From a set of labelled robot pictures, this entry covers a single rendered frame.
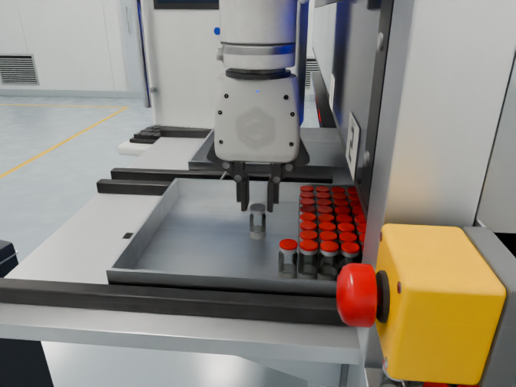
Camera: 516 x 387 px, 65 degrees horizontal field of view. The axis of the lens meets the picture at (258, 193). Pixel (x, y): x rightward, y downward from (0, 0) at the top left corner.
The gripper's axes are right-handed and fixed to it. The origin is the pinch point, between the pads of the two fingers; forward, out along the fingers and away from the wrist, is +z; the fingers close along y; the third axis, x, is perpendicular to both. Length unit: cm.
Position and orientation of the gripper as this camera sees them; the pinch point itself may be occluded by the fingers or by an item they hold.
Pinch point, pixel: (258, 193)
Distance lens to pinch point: 52.8
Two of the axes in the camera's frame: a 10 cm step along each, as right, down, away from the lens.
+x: 1.0, -4.1, 9.1
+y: 10.0, 0.4, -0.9
